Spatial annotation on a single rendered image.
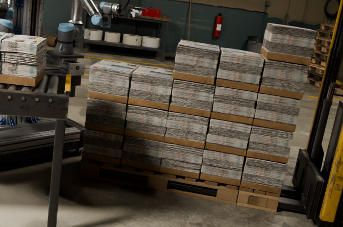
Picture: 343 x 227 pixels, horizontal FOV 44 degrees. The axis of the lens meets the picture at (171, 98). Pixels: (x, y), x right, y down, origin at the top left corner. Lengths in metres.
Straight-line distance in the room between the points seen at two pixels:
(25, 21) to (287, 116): 1.97
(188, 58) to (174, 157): 0.71
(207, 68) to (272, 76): 0.43
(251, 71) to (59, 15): 7.06
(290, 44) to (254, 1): 7.52
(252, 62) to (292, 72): 0.27
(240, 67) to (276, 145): 0.60
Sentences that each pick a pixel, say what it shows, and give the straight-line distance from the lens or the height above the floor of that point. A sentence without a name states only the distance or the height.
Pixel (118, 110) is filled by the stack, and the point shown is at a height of 0.54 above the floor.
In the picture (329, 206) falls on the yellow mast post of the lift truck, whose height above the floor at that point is 0.20.
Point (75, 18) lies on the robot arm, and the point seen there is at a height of 1.09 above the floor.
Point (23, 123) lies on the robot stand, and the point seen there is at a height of 0.23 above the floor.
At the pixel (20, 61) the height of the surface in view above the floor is 0.93.
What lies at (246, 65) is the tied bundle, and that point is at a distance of 2.84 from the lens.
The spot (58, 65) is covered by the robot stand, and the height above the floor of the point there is 0.73.
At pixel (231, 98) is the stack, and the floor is 0.76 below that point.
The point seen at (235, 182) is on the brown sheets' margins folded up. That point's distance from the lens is 3.06.
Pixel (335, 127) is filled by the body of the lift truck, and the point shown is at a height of 0.58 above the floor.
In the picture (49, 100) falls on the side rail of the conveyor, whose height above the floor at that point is 0.78.
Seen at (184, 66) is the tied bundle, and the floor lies 0.93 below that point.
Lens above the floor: 1.37
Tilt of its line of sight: 13 degrees down
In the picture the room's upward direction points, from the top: 9 degrees clockwise
